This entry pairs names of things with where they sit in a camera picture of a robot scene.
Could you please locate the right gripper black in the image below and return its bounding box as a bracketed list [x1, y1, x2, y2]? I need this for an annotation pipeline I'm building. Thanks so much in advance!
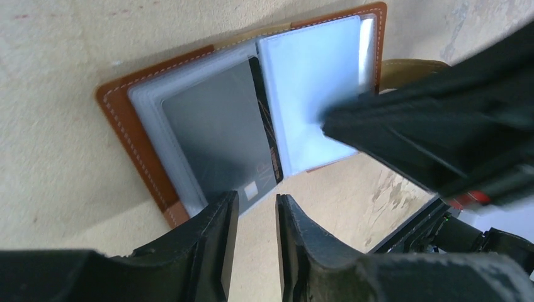
[322, 23, 533, 276]

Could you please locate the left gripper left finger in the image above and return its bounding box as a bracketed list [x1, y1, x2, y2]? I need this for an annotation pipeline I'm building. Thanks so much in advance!
[1, 191, 239, 301]

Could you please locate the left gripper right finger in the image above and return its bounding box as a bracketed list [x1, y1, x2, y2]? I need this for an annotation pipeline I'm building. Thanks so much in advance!
[276, 194, 533, 301]

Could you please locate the dark grey credit card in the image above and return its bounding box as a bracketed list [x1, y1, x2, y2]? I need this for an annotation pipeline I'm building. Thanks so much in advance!
[162, 57, 284, 213]

